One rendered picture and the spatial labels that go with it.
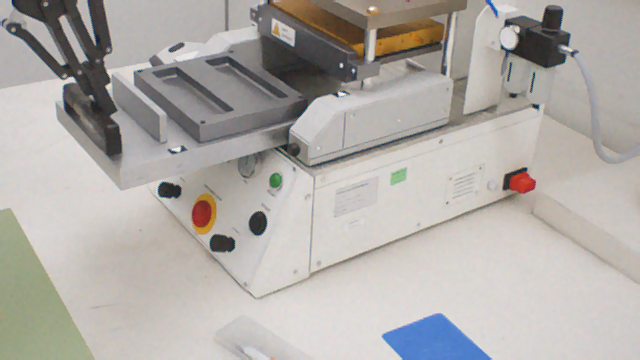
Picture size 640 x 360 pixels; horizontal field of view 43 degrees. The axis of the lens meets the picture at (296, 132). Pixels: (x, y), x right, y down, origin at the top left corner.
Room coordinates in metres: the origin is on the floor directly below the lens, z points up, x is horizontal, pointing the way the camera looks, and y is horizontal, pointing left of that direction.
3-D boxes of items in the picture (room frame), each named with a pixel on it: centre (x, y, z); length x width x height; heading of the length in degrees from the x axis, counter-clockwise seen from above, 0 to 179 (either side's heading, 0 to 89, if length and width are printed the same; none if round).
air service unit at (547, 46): (1.06, -0.32, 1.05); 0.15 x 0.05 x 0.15; 35
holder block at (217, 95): (1.03, 0.11, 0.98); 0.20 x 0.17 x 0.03; 35
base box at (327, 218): (1.15, -0.09, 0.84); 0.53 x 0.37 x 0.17; 125
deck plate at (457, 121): (1.19, -0.11, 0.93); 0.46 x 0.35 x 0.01; 125
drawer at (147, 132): (1.01, 0.15, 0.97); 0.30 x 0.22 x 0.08; 125
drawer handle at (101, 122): (0.93, 0.26, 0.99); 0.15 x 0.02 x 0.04; 35
